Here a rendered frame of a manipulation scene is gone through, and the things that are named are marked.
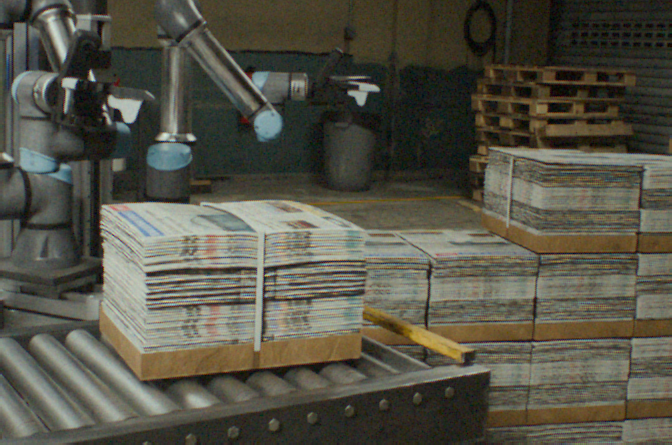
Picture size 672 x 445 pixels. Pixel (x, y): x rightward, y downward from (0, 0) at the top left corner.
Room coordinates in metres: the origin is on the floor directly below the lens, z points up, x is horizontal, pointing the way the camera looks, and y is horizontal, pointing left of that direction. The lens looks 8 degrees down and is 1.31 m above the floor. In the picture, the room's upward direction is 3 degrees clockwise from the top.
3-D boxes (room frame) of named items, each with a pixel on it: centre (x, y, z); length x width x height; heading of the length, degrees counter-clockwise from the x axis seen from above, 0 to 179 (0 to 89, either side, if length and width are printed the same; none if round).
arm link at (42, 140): (1.87, 0.56, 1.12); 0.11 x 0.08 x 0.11; 131
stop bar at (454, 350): (1.80, -0.12, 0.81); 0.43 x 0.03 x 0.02; 33
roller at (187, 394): (1.55, 0.28, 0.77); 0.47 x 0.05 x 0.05; 33
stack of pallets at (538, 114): (9.27, -1.98, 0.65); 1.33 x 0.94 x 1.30; 127
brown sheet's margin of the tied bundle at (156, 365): (1.59, 0.28, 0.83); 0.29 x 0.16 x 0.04; 26
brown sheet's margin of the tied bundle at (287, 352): (1.68, 0.08, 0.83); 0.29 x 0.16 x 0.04; 26
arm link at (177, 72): (2.74, 0.46, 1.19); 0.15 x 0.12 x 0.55; 3
